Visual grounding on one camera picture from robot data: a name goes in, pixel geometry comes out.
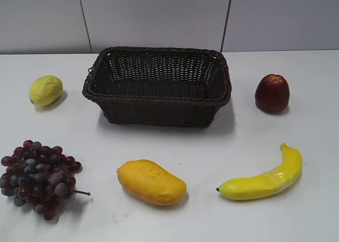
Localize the yellow orange mango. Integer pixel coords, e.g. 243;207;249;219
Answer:
117;159;187;206

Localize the dark woven wicker basket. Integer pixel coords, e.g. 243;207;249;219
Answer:
82;47;232;128

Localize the yellow banana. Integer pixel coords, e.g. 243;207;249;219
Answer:
216;143;302;201

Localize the dark red apple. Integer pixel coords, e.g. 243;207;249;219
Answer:
255;74;290;113

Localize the yellow lemon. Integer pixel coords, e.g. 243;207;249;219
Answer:
29;75;64;106

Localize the purple grape bunch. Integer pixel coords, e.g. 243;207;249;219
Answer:
1;140;90;221

